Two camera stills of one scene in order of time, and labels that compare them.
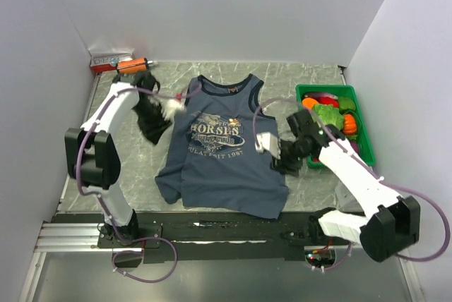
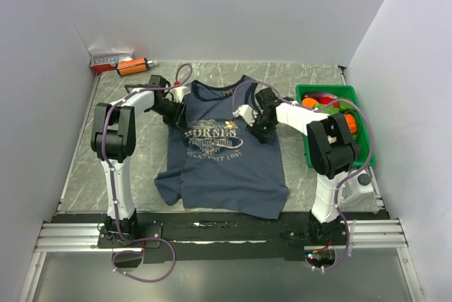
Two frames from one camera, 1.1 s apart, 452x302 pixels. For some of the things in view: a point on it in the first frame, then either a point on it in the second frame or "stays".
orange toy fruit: [308, 102] stays
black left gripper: [155, 131] → [179, 119]
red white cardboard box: [105, 61] stays
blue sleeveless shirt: [219, 156] stays
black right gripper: [280, 164] → [265, 138]
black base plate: [183, 238] stays
